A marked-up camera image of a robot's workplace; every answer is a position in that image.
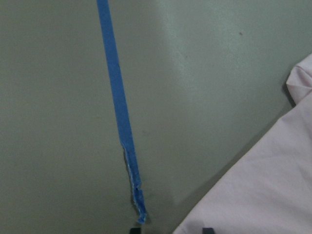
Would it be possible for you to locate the pink Snoopy t-shirt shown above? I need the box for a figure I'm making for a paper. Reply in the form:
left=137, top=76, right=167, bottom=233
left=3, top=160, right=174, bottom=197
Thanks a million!
left=175, top=56, right=312, bottom=234

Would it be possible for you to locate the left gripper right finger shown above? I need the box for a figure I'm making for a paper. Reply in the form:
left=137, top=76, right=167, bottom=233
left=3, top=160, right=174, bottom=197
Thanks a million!
left=202, top=227, right=214, bottom=234

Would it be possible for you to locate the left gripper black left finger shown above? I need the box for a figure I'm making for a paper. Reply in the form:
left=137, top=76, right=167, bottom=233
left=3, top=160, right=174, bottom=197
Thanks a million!
left=130, top=227, right=141, bottom=234

